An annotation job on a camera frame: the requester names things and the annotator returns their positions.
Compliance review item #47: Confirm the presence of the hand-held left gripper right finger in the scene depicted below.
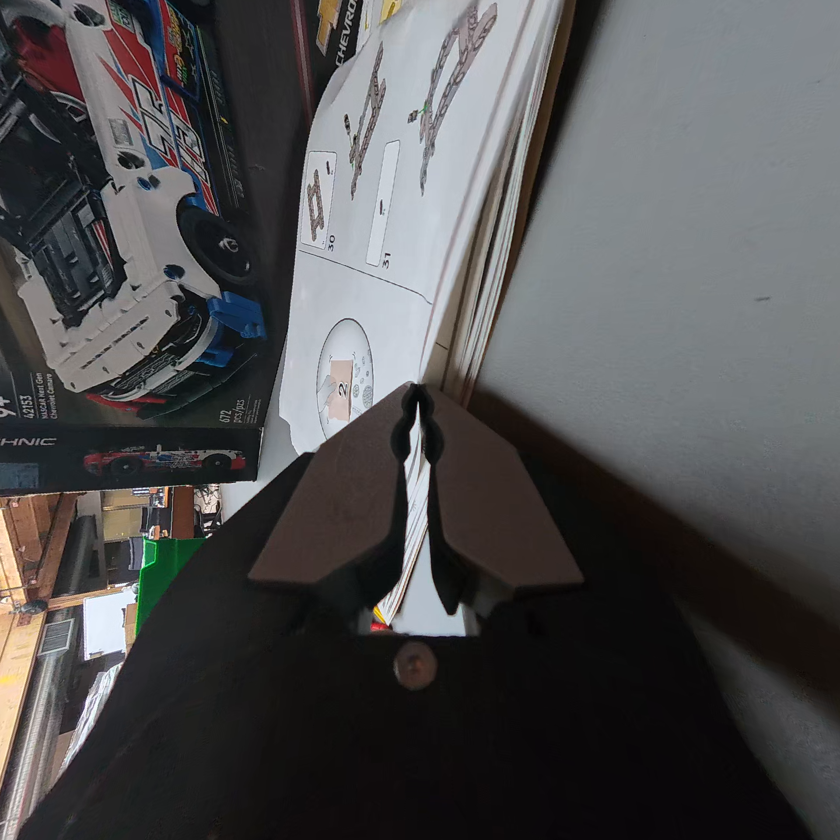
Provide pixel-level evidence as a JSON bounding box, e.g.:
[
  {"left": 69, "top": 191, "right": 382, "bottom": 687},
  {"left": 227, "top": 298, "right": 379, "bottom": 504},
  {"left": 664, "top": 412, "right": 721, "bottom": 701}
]
[{"left": 417, "top": 385, "right": 585, "bottom": 616}]

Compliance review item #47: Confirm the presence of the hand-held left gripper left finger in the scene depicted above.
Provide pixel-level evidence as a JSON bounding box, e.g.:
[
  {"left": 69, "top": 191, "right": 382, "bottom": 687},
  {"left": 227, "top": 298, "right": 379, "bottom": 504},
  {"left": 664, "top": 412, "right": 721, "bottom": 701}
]
[{"left": 248, "top": 383, "right": 416, "bottom": 597}]

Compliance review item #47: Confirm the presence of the white instruction booklet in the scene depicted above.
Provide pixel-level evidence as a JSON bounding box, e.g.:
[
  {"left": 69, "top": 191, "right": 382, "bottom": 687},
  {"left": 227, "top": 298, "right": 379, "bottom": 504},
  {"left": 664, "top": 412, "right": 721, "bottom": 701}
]
[{"left": 278, "top": 0, "right": 580, "bottom": 626}]

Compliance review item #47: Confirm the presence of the black race car lego box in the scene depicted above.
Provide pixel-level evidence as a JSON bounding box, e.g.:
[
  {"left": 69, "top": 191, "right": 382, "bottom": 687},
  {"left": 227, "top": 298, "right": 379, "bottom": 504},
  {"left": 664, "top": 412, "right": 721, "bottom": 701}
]
[{"left": 0, "top": 0, "right": 370, "bottom": 497}]

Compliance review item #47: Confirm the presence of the green plastic bin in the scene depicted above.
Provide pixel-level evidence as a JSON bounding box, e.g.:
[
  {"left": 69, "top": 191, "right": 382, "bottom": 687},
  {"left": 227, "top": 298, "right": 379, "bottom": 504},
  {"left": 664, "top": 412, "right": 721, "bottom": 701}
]
[{"left": 134, "top": 534, "right": 212, "bottom": 639}]

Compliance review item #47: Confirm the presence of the silver ventilation duct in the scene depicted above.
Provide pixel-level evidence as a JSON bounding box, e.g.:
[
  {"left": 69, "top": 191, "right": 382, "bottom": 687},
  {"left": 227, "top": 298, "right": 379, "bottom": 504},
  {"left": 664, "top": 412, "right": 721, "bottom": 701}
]
[{"left": 0, "top": 607, "right": 127, "bottom": 840}]

